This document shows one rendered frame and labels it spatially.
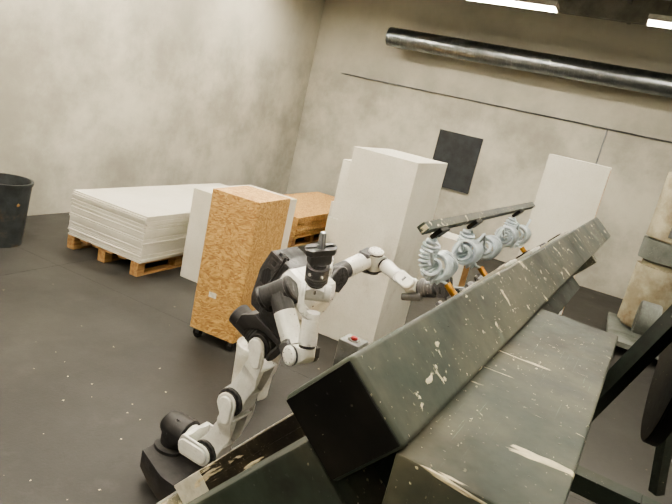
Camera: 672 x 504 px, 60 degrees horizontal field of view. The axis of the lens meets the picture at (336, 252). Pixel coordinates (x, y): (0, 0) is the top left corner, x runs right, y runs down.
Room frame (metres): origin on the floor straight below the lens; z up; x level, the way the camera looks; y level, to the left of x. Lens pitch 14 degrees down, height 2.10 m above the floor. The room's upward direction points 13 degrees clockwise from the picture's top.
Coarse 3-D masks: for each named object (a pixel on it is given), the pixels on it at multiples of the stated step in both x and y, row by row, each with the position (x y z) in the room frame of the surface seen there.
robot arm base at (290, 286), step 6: (288, 276) 2.24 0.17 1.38; (282, 282) 2.21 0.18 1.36; (288, 282) 2.21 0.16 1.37; (294, 282) 2.28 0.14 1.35; (258, 288) 2.24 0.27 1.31; (288, 288) 2.19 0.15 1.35; (294, 288) 2.25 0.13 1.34; (258, 294) 2.21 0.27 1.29; (288, 294) 2.19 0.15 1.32; (294, 294) 2.22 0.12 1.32; (258, 300) 2.20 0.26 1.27; (294, 300) 2.23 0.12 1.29; (264, 306) 2.21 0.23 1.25; (270, 306) 2.25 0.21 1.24; (270, 312) 2.25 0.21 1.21
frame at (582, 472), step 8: (576, 472) 2.28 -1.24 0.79; (584, 472) 2.30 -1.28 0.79; (592, 472) 2.31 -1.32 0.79; (576, 480) 2.27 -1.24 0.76; (584, 480) 2.25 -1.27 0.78; (592, 480) 2.25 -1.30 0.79; (600, 480) 2.26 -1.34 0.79; (608, 480) 2.28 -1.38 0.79; (576, 488) 2.26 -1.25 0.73; (584, 488) 2.25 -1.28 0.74; (592, 488) 2.24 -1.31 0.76; (600, 488) 2.22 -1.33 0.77; (608, 488) 2.21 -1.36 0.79; (616, 488) 2.23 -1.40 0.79; (624, 488) 2.24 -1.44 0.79; (584, 496) 2.24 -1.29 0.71; (592, 496) 2.23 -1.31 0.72; (600, 496) 2.22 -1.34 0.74; (608, 496) 2.21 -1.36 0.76; (616, 496) 2.19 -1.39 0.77; (624, 496) 2.18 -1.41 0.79; (632, 496) 2.19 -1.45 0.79; (640, 496) 2.21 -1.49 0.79
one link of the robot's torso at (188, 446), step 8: (208, 424) 2.71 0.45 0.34; (192, 432) 2.61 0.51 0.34; (200, 432) 2.65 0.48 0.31; (184, 440) 2.55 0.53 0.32; (192, 440) 2.54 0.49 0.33; (184, 448) 2.55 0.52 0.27; (192, 448) 2.53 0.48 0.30; (200, 448) 2.51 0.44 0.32; (192, 456) 2.52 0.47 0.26; (200, 456) 2.50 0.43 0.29; (208, 456) 2.49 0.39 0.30; (200, 464) 2.51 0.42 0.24
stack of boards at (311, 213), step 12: (312, 192) 10.23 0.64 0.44; (300, 204) 8.85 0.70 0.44; (312, 204) 9.08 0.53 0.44; (324, 204) 9.32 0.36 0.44; (300, 216) 7.96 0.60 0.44; (312, 216) 8.18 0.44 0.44; (324, 216) 8.55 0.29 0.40; (300, 228) 7.93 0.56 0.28; (312, 228) 8.25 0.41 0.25; (324, 228) 8.62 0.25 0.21; (312, 240) 8.40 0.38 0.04
